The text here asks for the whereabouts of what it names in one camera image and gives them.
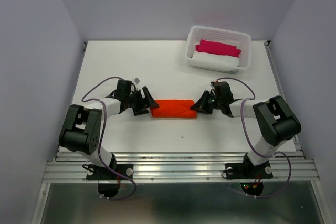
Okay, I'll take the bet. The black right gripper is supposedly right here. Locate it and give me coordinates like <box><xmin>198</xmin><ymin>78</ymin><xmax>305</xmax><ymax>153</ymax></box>
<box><xmin>191</xmin><ymin>90</ymin><xmax>222</xmax><ymax>114</ymax></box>

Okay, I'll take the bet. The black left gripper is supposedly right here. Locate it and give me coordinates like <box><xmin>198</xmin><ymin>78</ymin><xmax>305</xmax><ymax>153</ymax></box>
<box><xmin>126</xmin><ymin>87</ymin><xmax>159</xmax><ymax>115</ymax></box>

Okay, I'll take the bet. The orange t shirt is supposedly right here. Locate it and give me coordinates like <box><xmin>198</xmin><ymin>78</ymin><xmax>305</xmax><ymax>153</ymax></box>
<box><xmin>151</xmin><ymin>99</ymin><xmax>197</xmax><ymax>119</ymax></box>

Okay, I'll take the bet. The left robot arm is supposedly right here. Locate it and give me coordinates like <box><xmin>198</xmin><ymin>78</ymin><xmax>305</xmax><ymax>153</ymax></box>
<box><xmin>59</xmin><ymin>87</ymin><xmax>159</xmax><ymax>181</ymax></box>

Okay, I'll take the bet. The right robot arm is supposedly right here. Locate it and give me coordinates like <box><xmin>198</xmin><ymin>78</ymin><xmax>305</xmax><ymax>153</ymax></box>
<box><xmin>191</xmin><ymin>91</ymin><xmax>301</xmax><ymax>179</ymax></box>

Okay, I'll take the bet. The white rolled t shirt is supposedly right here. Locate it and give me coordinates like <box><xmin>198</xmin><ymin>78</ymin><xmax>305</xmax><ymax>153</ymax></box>
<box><xmin>192</xmin><ymin>51</ymin><xmax>239</xmax><ymax>67</ymax></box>

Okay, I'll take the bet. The pink rolled t shirt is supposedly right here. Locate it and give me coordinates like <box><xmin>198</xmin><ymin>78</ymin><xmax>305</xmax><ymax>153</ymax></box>
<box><xmin>195</xmin><ymin>39</ymin><xmax>241</xmax><ymax>57</ymax></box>

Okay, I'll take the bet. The white plastic basket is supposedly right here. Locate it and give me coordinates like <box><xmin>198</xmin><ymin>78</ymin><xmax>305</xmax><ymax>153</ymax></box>
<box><xmin>186</xmin><ymin>26</ymin><xmax>251</xmax><ymax>74</ymax></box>

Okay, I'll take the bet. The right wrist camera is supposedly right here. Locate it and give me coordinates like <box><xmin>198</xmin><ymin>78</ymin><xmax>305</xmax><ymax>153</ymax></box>
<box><xmin>211</xmin><ymin>81</ymin><xmax>234</xmax><ymax>102</ymax></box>

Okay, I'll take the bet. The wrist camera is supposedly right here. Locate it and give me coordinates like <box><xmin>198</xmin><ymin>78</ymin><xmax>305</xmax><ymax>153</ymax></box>
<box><xmin>211</xmin><ymin>81</ymin><xmax>234</xmax><ymax>102</ymax></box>
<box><xmin>114</xmin><ymin>78</ymin><xmax>140</xmax><ymax>100</ymax></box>

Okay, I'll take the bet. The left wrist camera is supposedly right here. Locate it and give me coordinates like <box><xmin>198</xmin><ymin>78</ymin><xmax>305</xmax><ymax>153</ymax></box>
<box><xmin>114</xmin><ymin>78</ymin><xmax>140</xmax><ymax>100</ymax></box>

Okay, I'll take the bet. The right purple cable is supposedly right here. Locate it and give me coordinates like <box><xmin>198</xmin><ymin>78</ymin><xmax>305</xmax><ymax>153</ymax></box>
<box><xmin>211</xmin><ymin>77</ymin><xmax>291</xmax><ymax>199</ymax></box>

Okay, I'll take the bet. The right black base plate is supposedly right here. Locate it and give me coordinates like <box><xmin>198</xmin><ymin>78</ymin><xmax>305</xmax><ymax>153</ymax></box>
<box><xmin>222</xmin><ymin>162</ymin><xmax>273</xmax><ymax>180</ymax></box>

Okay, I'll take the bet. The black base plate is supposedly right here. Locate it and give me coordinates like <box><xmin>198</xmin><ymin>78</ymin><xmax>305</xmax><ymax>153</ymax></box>
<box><xmin>222</xmin><ymin>162</ymin><xmax>273</xmax><ymax>180</ymax></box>
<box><xmin>82</xmin><ymin>164</ymin><xmax>133</xmax><ymax>181</ymax></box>

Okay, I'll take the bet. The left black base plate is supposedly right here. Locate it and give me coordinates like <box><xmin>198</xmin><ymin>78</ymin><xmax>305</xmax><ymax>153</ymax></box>
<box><xmin>82</xmin><ymin>164</ymin><xmax>133</xmax><ymax>181</ymax></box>

